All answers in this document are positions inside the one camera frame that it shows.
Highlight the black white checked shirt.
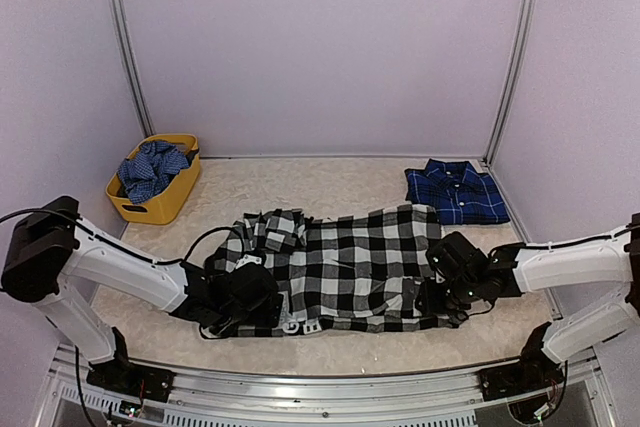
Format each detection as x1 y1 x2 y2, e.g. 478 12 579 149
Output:
205 204 460 337

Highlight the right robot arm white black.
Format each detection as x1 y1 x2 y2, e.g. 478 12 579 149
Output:
416 215 639 401

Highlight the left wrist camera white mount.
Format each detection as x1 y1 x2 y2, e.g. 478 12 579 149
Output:
234 254 264 274

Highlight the aluminium front rail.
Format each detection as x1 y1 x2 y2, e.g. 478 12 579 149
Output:
37 359 616 427

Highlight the blue plaid shirt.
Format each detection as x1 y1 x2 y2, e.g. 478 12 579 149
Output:
404 159 510 225

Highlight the left aluminium frame post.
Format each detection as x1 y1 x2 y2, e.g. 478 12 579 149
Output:
108 0 155 137

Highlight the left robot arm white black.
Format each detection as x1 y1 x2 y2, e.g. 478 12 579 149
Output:
1 196 288 403

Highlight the blue gingham crumpled shirt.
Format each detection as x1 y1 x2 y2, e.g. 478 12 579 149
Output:
117 140 191 205

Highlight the aluminium frame post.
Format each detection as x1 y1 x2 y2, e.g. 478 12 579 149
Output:
482 0 536 170
108 0 155 137

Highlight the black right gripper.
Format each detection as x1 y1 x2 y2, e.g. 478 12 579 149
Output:
414 276 480 316

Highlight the right aluminium frame post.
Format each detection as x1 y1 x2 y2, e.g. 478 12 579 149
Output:
482 0 536 170

